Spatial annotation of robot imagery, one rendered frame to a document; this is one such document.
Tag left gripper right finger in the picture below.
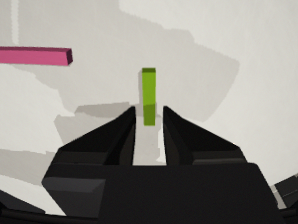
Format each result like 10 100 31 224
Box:
163 106 247 165

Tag lime green rod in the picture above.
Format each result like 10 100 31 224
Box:
142 68 156 126

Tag pink rod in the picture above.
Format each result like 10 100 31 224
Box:
0 47 73 66

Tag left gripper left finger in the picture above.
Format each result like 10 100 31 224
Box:
51 106 136 165

